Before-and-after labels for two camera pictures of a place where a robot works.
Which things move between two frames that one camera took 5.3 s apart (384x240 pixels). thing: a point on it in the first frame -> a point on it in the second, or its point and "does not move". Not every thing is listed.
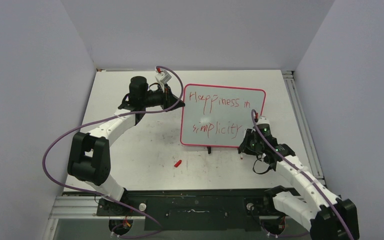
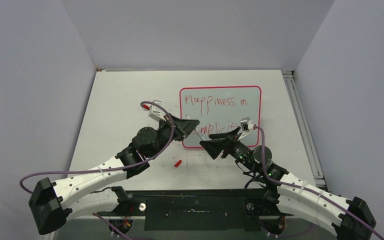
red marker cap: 177,163 does not move
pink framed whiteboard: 218,116 does not move
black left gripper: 168,99 -> 183,127
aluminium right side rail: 295,99 does not move
